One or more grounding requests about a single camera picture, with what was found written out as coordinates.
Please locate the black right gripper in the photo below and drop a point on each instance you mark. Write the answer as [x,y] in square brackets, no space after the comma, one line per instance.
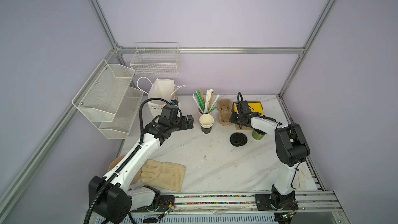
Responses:
[230,115]

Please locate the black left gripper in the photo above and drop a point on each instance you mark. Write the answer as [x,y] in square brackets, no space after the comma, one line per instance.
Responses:
[184,125]

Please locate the black plastic cup lids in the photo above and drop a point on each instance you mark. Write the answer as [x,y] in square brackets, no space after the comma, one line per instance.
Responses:
[238,139]

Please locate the green paper cup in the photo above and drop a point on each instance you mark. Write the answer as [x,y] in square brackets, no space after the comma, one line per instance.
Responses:
[258,134]

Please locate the paper cups black sleeve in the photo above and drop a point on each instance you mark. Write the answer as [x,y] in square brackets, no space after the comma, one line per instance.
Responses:
[206,123]

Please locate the cartoon animal paper gift bag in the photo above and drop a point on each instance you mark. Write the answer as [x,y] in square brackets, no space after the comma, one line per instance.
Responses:
[161,88]

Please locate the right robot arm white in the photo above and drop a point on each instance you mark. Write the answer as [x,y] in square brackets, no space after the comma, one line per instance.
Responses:
[291,148]

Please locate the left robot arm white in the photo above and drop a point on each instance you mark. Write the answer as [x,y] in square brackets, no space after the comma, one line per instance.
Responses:
[109,195]

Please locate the pink metal bucket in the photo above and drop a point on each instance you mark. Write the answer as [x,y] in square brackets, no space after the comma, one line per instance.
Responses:
[201,113]

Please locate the cardboard box yellow napkins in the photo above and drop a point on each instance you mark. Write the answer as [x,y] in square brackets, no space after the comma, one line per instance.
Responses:
[255,106]

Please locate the stacked pulp cup carriers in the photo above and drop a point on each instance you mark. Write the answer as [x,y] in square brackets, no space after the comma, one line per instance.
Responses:
[225,109]

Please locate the green wrapped straw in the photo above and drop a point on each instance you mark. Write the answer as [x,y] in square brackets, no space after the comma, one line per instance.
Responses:
[199,98]

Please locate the beige work glove left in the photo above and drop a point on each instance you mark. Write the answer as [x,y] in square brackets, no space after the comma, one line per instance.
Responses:
[165,175]

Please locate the white mesh shelf lower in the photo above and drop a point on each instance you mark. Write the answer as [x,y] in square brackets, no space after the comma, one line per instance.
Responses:
[120,127]

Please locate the white mesh shelf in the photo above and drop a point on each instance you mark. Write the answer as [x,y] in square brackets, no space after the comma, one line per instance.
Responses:
[120,127]
[101,96]

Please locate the kraft bowl with green plant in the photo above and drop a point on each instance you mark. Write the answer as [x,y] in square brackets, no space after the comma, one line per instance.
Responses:
[116,161]

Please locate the white mesh shelf upper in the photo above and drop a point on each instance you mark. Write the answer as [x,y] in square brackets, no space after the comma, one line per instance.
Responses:
[101,96]

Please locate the white wire basket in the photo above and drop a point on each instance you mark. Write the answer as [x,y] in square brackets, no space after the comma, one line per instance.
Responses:
[156,58]

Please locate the aluminium frame profiles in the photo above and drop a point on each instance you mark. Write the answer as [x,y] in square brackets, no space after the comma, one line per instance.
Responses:
[27,174]

